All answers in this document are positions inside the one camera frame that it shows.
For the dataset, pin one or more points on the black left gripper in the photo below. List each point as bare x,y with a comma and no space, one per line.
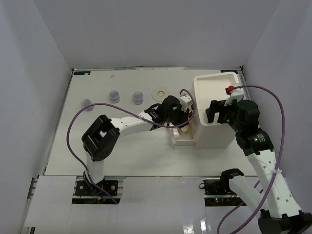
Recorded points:
184,115

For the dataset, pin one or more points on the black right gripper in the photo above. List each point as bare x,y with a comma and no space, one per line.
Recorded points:
218,107

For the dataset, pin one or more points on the white tape roll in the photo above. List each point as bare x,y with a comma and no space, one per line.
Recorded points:
160,93

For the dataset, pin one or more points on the white bottom drawer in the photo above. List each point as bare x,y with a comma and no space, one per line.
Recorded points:
182,137

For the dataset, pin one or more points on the paperclip jar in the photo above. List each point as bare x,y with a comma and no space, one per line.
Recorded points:
114,96
86,104
138,98

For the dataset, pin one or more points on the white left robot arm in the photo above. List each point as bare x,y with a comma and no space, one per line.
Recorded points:
101,137

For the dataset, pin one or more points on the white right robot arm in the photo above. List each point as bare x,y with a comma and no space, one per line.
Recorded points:
276,209

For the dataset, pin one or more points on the white drawer cabinet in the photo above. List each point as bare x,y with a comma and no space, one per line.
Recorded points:
209,128

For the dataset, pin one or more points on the dark label sticker left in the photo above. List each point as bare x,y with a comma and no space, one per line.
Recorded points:
82,73

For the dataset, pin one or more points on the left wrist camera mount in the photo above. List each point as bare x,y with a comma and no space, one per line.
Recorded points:
185,101

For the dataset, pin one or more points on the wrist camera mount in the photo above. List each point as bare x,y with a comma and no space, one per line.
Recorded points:
235,92
185,101

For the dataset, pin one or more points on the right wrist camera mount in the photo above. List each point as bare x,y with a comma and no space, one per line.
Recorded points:
235,92

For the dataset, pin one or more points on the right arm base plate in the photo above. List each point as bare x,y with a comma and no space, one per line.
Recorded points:
216,196

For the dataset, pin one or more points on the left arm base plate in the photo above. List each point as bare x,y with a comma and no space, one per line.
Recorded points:
85,188

